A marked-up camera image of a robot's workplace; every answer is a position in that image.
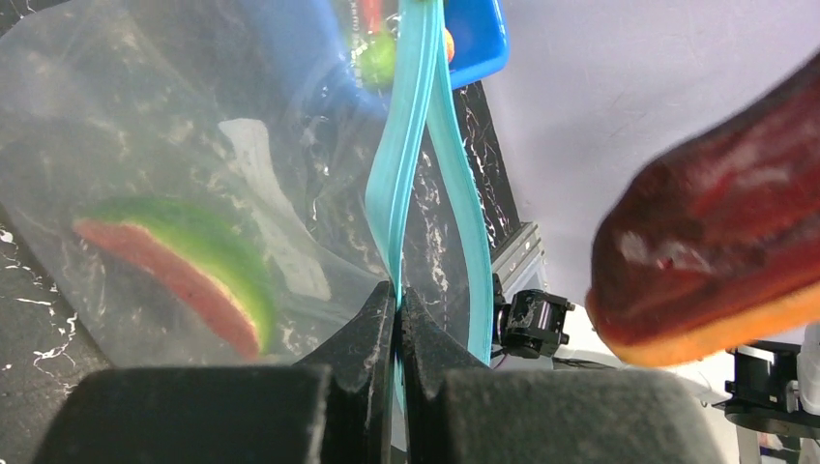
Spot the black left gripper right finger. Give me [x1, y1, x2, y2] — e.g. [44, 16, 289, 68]
[398, 290, 723, 463]

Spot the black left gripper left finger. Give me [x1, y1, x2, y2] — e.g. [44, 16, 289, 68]
[35, 282, 395, 463]

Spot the green watermelon slice toy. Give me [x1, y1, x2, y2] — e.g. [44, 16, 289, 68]
[72, 196, 277, 360]

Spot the clear zip top bag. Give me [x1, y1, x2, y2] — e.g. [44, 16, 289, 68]
[0, 0, 494, 418]

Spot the green custard apple toy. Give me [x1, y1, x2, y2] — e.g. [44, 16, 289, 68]
[352, 31, 396, 90]

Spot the orange round fruit toy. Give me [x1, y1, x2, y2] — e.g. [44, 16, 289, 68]
[443, 28, 455, 63]

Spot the blue plastic bin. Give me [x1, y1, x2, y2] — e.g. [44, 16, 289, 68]
[243, 1, 510, 112]

